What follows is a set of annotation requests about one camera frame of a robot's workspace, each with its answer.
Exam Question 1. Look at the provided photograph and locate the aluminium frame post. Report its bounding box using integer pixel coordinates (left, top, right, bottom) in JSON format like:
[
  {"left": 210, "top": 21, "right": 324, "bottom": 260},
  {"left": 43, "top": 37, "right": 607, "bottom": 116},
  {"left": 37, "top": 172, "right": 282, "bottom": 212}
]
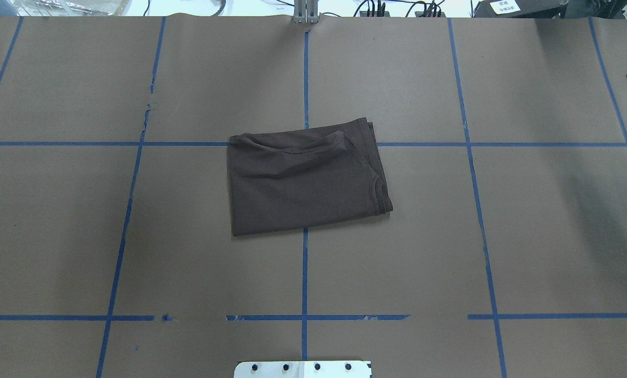
[{"left": 292, "top": 0, "right": 320, "bottom": 24}]

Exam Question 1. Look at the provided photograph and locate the dark brown t-shirt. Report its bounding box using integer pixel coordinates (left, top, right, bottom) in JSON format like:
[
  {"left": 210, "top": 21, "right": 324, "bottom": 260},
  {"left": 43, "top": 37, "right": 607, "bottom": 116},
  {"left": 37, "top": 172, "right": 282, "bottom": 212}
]
[{"left": 227, "top": 118, "right": 393, "bottom": 237}]

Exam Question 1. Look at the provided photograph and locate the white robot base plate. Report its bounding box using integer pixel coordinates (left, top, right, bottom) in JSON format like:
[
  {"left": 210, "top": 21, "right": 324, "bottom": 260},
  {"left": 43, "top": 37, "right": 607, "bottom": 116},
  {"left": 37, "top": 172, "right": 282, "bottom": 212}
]
[{"left": 233, "top": 360, "right": 373, "bottom": 377}]

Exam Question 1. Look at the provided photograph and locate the black box white label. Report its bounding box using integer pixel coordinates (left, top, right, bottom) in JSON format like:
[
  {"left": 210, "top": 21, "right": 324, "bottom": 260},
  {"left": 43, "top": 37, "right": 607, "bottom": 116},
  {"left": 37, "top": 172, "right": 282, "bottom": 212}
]
[{"left": 473, "top": 1, "right": 568, "bottom": 19}]

